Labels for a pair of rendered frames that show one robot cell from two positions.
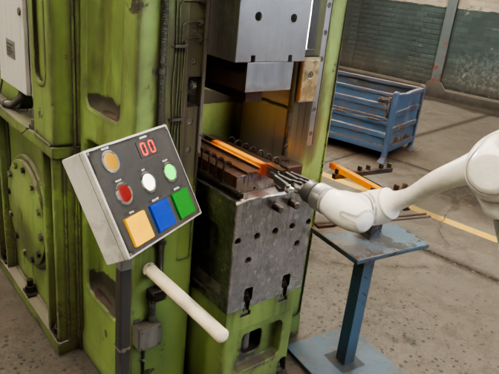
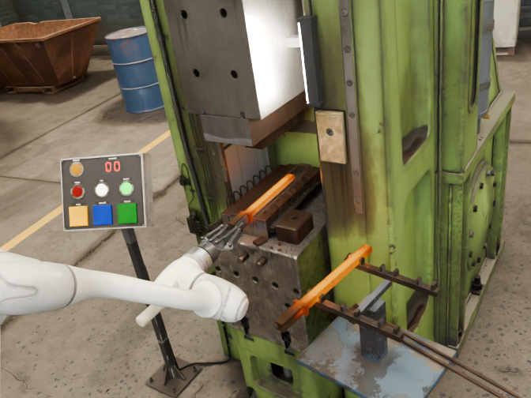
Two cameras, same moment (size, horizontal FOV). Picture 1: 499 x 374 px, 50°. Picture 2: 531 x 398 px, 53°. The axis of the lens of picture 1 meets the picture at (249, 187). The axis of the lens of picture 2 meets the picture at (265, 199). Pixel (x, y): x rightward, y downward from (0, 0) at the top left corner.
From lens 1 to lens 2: 2.28 m
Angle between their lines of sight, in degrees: 70
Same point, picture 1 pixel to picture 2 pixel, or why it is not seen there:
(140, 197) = (90, 197)
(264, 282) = (259, 322)
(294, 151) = (337, 213)
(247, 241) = (227, 273)
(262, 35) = (205, 91)
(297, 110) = (329, 168)
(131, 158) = (94, 170)
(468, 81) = not seen: outside the picture
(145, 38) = (161, 82)
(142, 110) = (174, 136)
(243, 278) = not seen: hidden behind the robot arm
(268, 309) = (273, 351)
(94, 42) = not seen: hidden behind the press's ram
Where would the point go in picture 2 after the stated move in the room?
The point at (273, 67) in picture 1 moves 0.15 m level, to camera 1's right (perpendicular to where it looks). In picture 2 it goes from (226, 121) to (236, 137)
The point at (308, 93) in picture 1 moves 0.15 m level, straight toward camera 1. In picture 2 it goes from (332, 153) to (286, 163)
